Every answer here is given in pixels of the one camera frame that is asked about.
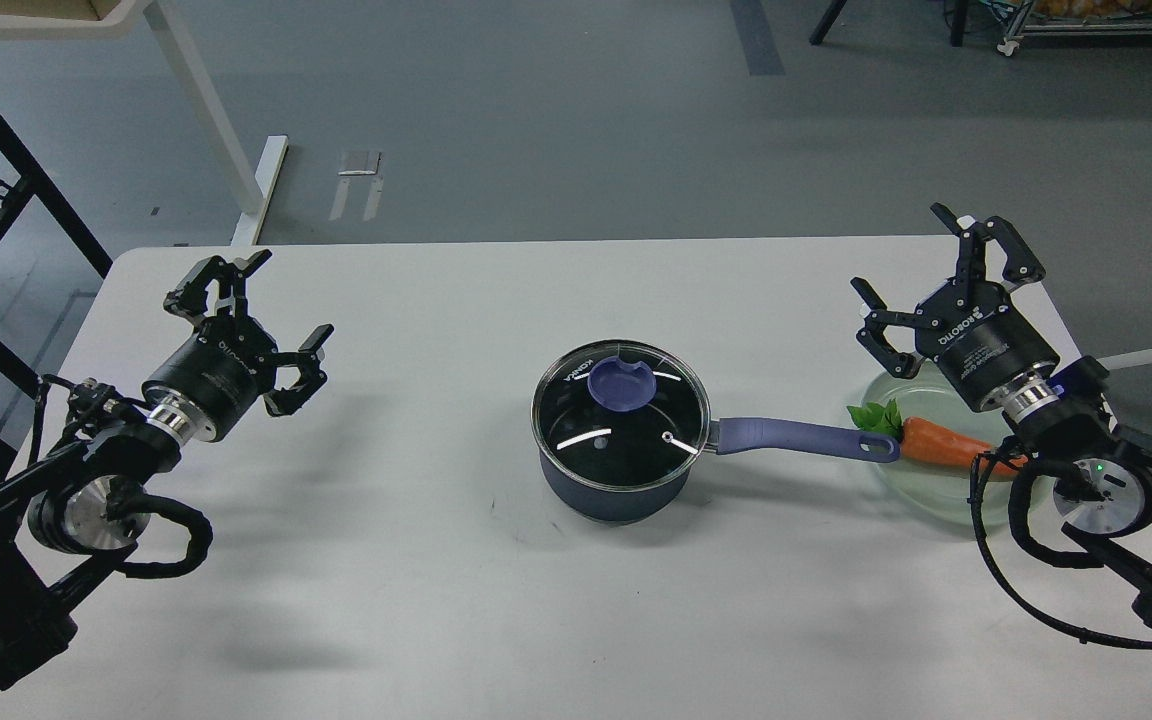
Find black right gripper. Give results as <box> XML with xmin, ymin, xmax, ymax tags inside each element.
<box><xmin>850</xmin><ymin>202</ymin><xmax>1059</xmax><ymax>414</ymax></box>

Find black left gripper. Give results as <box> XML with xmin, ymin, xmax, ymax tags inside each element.
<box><xmin>142</xmin><ymin>249</ymin><xmax>335</xmax><ymax>442</ymax></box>

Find glass pot lid blue knob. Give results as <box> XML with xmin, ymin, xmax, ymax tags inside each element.
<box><xmin>531</xmin><ymin>340</ymin><xmax>710</xmax><ymax>491</ymax></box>

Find blue saucepan with handle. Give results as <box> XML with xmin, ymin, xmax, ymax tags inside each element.
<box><xmin>530</xmin><ymin>340</ymin><xmax>901</xmax><ymax>524</ymax></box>

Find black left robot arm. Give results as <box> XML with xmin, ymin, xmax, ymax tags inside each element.
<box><xmin>0</xmin><ymin>249</ymin><xmax>333</xmax><ymax>691</ymax></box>

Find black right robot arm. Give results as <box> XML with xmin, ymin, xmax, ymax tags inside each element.
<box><xmin>851</xmin><ymin>202</ymin><xmax>1152</xmax><ymax>651</ymax></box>

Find orange toy carrot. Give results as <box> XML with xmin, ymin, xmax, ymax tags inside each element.
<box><xmin>846</xmin><ymin>400</ymin><xmax>996</xmax><ymax>471</ymax></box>

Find pale green glass plate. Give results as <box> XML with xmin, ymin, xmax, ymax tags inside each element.
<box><xmin>861</xmin><ymin>363</ymin><xmax>1011</xmax><ymax>529</ymax></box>

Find black furniture legs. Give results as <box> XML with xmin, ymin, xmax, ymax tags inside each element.
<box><xmin>803</xmin><ymin>1</ymin><xmax>973</xmax><ymax>50</ymax></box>

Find wheeled metal cart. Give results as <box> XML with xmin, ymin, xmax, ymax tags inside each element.
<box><xmin>996</xmin><ymin>1</ymin><xmax>1152</xmax><ymax>56</ymax></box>

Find white desk frame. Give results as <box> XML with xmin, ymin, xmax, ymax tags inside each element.
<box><xmin>0</xmin><ymin>1</ymin><xmax>291</xmax><ymax>247</ymax></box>

